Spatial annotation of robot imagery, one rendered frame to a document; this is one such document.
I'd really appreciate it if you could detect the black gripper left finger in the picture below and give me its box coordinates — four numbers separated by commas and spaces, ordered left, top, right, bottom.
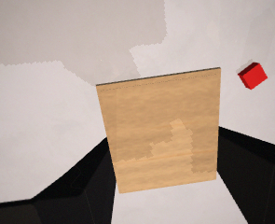
0, 136, 117, 224

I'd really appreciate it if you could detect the red block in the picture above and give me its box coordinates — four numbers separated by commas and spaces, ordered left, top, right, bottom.
238, 62, 268, 90

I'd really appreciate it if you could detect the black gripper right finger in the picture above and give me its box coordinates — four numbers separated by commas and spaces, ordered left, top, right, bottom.
217, 126, 275, 224

